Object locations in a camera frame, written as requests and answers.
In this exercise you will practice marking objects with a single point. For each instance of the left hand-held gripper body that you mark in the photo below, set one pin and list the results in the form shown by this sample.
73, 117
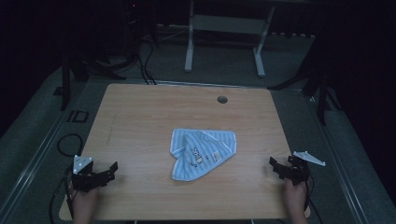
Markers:
81, 179

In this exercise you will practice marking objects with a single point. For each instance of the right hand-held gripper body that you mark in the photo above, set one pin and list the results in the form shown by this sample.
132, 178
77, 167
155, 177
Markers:
298, 171

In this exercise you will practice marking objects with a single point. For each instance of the blue striped towel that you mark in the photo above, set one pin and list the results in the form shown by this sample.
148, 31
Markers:
202, 147

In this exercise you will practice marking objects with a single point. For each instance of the person's left hand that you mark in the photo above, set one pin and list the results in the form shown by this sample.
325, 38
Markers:
84, 200

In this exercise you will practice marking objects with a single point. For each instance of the person's right hand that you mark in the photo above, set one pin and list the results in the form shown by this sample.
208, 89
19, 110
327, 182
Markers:
295, 197

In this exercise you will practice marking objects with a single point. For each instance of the black tripod stand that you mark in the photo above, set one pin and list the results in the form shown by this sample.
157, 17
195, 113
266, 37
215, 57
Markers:
65, 81
322, 102

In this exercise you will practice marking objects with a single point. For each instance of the round grey table grommet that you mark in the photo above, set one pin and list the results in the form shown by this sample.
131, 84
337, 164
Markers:
222, 100

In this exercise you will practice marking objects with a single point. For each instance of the metal floor rail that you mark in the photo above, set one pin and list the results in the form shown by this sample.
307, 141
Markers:
34, 161
339, 161

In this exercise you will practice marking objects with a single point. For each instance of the white metal stand frame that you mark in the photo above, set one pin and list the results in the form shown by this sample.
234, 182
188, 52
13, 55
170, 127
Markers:
229, 24

